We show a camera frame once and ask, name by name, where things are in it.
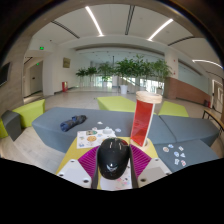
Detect group of ceiling strip lights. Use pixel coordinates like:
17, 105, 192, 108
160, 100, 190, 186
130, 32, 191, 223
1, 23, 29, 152
84, 5, 224, 69

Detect group of potted plants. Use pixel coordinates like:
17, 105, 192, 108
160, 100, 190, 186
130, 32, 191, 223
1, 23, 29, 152
75, 56, 173, 95

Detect white sticker sheet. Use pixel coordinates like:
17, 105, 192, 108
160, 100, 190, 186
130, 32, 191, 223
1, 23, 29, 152
76, 129, 118, 150

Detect black wall screen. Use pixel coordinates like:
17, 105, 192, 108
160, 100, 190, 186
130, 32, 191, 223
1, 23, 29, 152
0, 62, 12, 88

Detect yellow-green upholstered bench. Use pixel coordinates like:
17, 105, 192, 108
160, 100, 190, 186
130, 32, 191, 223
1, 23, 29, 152
96, 95, 137, 113
157, 100, 190, 118

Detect brown wall plaque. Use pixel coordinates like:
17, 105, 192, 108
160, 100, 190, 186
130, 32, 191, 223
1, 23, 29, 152
62, 57, 72, 69

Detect folded dark blue umbrella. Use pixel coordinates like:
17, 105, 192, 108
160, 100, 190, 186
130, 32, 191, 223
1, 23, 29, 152
59, 114, 88, 133

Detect red panel wooden stand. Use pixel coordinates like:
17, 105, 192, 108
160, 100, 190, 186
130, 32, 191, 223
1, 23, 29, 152
129, 90, 163, 148

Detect grey upholstered ottoman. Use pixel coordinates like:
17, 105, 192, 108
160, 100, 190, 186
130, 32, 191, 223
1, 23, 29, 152
0, 109, 23, 142

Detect grey upholstered sofa module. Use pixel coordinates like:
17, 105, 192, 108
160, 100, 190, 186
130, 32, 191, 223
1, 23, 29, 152
31, 106, 168, 154
153, 139, 220, 173
159, 114, 221, 148

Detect yellow-green upholstered ottoman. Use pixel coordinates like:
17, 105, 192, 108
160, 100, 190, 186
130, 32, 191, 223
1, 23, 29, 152
0, 118, 8, 139
12, 99, 46, 129

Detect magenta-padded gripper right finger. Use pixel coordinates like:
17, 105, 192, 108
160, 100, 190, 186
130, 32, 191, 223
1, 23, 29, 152
128, 144, 173, 190

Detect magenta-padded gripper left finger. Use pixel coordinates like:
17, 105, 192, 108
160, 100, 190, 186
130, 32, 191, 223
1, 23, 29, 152
57, 145, 101, 190

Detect group of small stickers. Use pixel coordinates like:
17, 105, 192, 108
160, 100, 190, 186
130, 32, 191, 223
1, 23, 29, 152
162, 143, 188, 168

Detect wooden slatted bench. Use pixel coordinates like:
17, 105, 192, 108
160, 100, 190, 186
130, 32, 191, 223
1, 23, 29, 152
202, 109, 224, 133

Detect black computer mouse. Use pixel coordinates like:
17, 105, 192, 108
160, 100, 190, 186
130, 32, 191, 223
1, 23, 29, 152
96, 137, 131, 181

